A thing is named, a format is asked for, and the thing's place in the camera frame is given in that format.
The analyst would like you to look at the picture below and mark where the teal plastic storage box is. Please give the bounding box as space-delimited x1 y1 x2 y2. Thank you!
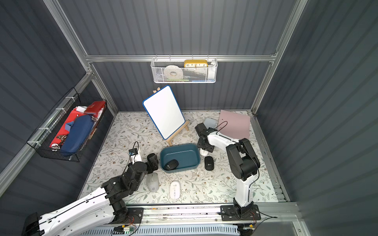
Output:
160 144 200 173

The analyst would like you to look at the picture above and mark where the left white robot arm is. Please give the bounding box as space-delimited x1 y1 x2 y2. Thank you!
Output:
21 153 158 236

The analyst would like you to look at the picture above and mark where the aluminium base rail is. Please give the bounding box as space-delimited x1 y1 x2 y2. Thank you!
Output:
127 202 303 226

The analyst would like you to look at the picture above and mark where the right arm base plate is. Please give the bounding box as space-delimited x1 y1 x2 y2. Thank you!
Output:
219 205 261 221

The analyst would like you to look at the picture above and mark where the pink folder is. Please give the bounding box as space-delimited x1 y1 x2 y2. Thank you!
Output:
218 110 250 140

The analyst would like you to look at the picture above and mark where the white slim computer mouse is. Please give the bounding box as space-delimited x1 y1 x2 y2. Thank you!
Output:
169 181 181 200

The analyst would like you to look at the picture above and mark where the red box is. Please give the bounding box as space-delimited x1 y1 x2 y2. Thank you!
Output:
49 100 107 154

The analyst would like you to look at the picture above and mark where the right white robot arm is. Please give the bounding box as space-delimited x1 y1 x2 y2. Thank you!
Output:
195 123 260 208

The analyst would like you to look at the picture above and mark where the white board blue frame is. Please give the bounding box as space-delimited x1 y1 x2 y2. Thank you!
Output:
142 85 187 141

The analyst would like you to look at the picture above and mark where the white tape roll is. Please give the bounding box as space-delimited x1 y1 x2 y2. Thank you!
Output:
163 65 183 80

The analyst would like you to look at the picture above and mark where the black computer mouse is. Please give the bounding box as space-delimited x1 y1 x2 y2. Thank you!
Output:
164 159 179 171
204 156 214 171

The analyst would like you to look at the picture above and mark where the white wire wall basket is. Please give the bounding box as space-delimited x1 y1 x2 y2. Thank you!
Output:
151 57 218 84

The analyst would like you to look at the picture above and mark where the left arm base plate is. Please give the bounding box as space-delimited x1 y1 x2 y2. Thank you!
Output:
111 207 144 224

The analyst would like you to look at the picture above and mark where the yellow clock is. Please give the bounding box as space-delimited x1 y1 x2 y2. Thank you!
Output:
184 59 208 68

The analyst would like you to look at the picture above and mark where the light blue pencil case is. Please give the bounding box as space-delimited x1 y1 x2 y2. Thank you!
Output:
203 118 217 129

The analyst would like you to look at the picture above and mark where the light grey computer mouse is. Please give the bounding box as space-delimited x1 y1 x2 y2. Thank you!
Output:
146 173 159 192

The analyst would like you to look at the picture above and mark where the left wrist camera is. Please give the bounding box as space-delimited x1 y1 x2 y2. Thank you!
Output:
129 148 142 164

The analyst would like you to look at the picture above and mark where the navy blue pouch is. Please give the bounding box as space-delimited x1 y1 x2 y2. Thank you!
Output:
61 115 94 156

